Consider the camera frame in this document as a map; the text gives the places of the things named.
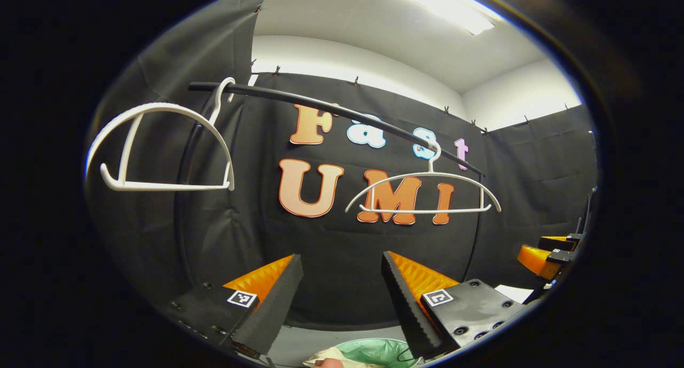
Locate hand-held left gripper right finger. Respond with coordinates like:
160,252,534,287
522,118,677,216
381,250,527,361

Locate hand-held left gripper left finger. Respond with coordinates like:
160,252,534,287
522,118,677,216
168,253,304,358

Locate green laundry hamper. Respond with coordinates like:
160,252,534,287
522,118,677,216
334,338,423,368

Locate cream button shirt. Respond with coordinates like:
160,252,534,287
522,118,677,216
302,347,372,368

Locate white plastic hanger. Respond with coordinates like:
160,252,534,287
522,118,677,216
345,141,502,215
85,77,236,192

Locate black stand pole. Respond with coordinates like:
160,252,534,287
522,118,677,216
574,130,598,235

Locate black backdrop cloth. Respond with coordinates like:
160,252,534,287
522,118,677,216
85,0,599,331

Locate row of black cloth clips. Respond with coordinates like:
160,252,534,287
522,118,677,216
250,5,570,136

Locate ceiling light panel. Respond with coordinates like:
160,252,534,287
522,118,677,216
374,0,506,36

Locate black clothes rail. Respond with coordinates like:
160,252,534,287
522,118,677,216
176,81,487,283

